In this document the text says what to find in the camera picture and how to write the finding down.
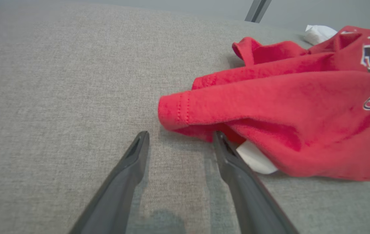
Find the grey metal partition post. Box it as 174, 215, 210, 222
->
245, 0, 272, 23

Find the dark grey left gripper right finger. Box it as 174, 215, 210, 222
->
212, 131, 300, 234

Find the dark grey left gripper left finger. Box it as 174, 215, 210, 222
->
69, 131, 150, 234

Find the red and white jersey shirt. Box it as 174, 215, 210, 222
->
158, 25, 370, 181

